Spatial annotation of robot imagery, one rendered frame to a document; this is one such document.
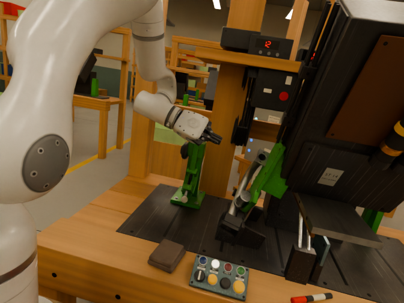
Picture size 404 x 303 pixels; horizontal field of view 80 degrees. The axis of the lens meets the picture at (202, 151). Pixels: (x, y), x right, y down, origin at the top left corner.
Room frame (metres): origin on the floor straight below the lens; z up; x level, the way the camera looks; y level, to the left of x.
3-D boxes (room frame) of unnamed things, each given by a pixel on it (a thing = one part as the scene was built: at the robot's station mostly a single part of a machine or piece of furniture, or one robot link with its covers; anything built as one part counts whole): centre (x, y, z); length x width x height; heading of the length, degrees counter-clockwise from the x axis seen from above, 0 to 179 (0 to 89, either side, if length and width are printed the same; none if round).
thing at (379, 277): (0.81, -0.33, 0.89); 1.10 x 0.42 x 0.02; 82
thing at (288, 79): (1.03, -0.25, 1.42); 0.17 x 0.12 x 0.15; 82
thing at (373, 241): (0.70, -0.40, 1.11); 0.39 x 0.16 x 0.03; 172
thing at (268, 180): (0.75, -0.25, 1.17); 0.13 x 0.12 x 0.20; 82
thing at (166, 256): (0.59, 0.05, 0.91); 0.10 x 0.08 x 0.03; 162
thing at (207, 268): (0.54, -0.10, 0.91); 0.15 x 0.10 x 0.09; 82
